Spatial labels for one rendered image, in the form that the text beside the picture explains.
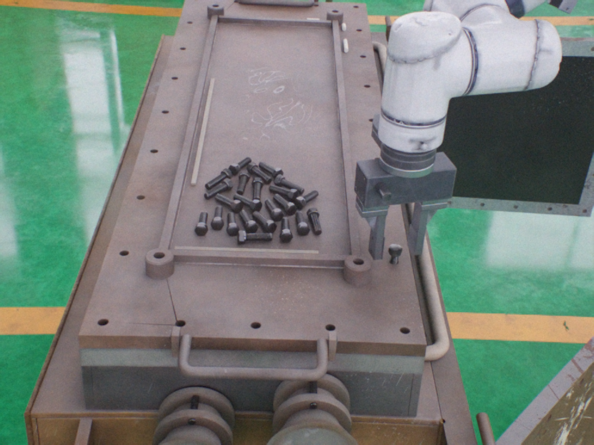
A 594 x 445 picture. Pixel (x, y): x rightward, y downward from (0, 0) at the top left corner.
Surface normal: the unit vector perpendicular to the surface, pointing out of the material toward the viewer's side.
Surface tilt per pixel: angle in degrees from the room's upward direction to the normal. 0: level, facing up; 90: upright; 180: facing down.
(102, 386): 90
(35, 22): 0
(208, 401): 90
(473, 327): 0
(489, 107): 90
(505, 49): 47
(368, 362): 90
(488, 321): 0
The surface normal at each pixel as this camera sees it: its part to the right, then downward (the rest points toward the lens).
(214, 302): 0.04, -0.83
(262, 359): 0.00, 0.55
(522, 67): 0.27, 0.53
